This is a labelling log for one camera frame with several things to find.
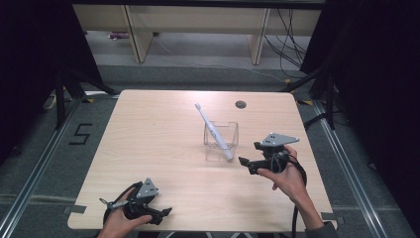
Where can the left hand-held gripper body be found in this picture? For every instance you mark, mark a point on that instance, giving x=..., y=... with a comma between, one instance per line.
x=142, y=201

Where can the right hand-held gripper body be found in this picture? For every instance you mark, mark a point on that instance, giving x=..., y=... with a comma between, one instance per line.
x=276, y=155

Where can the clear plastic square cup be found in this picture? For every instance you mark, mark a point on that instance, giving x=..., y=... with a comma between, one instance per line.
x=231, y=132

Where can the white electric toothbrush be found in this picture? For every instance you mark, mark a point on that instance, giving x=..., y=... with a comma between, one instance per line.
x=214, y=132

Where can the person's right hand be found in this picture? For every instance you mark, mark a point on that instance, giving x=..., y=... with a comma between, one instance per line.
x=292, y=181

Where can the person's left hand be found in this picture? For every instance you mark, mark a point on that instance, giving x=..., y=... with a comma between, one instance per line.
x=119, y=226

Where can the round grey table grommet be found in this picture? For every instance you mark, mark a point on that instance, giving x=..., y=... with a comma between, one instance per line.
x=240, y=104

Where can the black metal stand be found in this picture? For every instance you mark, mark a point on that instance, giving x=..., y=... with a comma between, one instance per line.
x=60, y=99
x=330, y=99

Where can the black curtain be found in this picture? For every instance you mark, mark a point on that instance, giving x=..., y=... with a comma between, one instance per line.
x=29, y=66
x=379, y=82

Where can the small pink object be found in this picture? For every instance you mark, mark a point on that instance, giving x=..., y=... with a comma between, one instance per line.
x=118, y=35

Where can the metal floor rail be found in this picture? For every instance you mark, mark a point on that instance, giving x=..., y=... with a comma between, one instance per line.
x=36, y=172
x=350, y=172

